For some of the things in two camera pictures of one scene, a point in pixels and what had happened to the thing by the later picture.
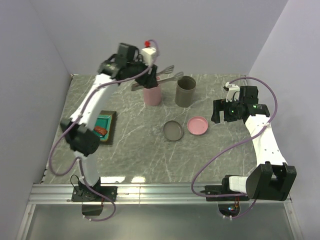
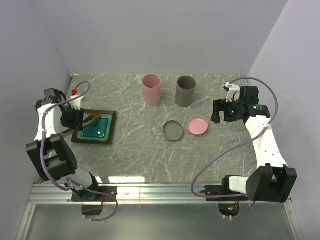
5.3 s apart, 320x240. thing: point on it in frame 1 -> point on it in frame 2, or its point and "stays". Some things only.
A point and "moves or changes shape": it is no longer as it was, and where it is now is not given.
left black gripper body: x=137 y=69 -> x=71 y=118
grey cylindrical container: x=185 y=91 stays
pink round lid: x=197 y=125 stays
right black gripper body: x=232 y=114 stays
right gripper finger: x=215 y=116 stays
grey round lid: x=173 y=130 stays
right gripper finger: x=219 y=104 stays
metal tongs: x=135 y=86 moves or changes shape
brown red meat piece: x=100 y=130 -> x=97 y=117
